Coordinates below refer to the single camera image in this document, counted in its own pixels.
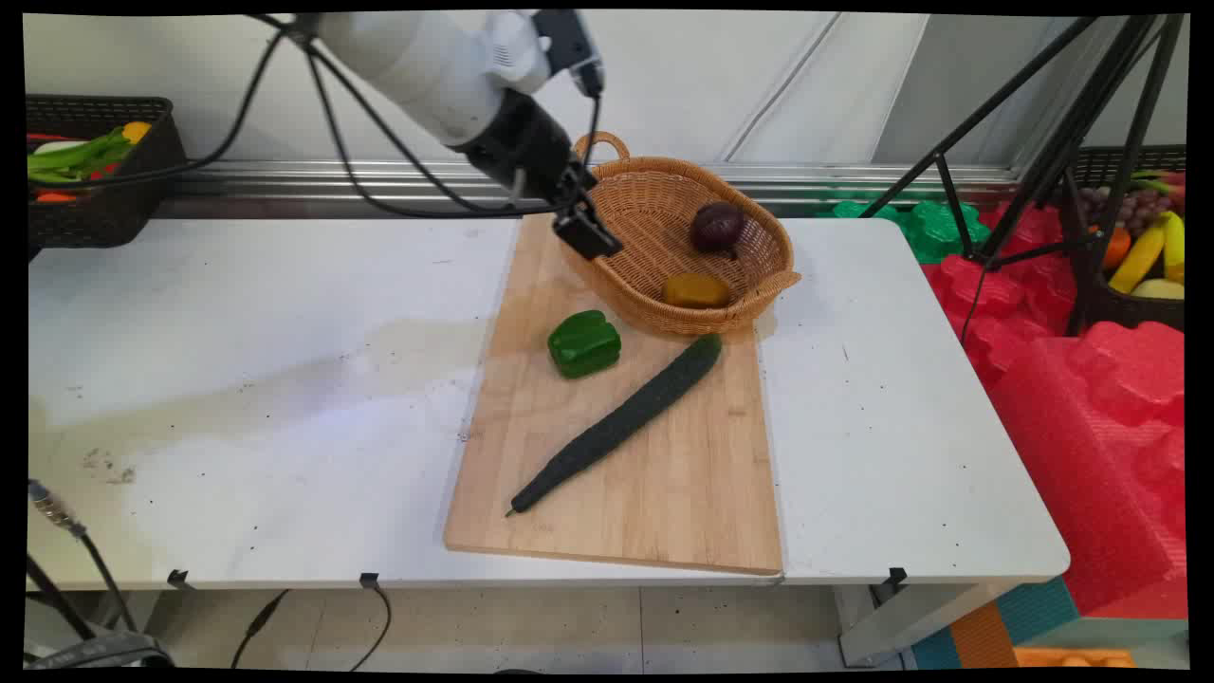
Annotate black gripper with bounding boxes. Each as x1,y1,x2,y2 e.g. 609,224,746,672
454,88,624,262

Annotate yellow bell pepper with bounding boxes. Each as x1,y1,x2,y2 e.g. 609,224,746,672
662,273,733,310

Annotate woven wicker basket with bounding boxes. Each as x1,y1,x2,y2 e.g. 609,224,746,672
560,131,802,337

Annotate red onion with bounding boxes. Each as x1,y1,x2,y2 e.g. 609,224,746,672
690,201,747,256

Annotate green bell pepper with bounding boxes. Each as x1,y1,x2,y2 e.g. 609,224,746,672
547,309,623,380

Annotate dark green cucumber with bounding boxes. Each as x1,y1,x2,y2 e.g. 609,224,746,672
506,333,724,518

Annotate wooden cutting board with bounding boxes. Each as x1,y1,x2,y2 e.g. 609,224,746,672
443,211,785,577

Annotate green foam block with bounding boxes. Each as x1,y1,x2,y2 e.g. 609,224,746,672
816,194,993,266

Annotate black plastic vegetable basket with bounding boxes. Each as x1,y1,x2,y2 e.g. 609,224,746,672
27,95,188,250

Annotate long green chili pepper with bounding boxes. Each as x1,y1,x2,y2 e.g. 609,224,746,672
28,127,135,184

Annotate white table leg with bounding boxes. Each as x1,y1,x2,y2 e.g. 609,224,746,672
833,581,1018,667

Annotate purple toy grapes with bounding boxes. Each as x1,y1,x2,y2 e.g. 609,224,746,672
1081,186,1173,239

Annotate black plastic fruit basket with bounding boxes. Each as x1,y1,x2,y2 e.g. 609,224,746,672
1060,144,1186,333

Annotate red foam blocks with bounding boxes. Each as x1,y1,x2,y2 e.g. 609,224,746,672
920,199,1188,619

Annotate yellow toy banana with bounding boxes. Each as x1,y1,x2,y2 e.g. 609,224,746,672
1161,210,1186,286
1109,218,1167,295

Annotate teal and orange foam mat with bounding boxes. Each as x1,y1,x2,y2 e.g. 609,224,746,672
909,576,1084,671

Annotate grey device base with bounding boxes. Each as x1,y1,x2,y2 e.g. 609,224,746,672
24,630,177,672

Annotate orange foam piece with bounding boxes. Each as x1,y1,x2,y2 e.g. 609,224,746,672
1013,647,1139,670

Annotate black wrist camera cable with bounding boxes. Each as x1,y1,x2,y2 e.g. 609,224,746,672
579,91,602,172

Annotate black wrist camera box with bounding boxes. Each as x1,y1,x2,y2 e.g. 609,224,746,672
531,9,605,100

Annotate metal wall rail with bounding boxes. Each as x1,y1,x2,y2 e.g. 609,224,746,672
156,158,1023,206

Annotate looping black arm cable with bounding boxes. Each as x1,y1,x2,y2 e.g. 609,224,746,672
303,43,570,220

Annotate long black arm cable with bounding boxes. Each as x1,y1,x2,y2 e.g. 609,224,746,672
27,15,303,191

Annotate thin black hanging cable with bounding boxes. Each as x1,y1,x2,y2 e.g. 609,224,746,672
349,581,393,672

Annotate black camera tripod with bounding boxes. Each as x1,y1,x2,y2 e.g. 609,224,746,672
858,14,1186,339

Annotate black cable with plug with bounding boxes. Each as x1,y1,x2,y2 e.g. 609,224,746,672
230,588,292,671

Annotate cable with metal connector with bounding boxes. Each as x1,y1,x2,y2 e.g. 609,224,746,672
28,478,139,635

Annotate thick black cable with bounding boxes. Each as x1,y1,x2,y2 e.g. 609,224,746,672
25,553,98,642

